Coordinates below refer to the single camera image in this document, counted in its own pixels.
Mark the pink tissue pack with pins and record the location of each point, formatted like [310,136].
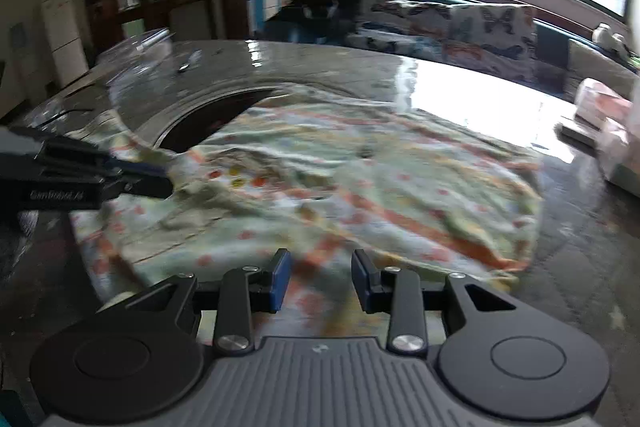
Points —
[607,119]

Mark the clear plastic container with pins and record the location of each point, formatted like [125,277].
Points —
[134,52]

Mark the teal sofa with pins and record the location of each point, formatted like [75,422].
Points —
[555,44]

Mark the black bag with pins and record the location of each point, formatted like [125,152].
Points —
[325,7]

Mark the butterfly print cushion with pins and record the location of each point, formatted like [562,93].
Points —
[452,34]

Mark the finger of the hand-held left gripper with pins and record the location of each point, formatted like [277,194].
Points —
[142,179]

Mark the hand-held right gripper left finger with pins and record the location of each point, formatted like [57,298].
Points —
[281,279]

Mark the floral patterned garment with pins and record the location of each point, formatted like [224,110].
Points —
[320,187]

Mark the white refrigerator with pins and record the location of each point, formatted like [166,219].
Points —
[62,39]

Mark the metal spoon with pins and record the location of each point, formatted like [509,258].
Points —
[190,62]

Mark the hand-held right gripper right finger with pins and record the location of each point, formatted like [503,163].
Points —
[361,279]

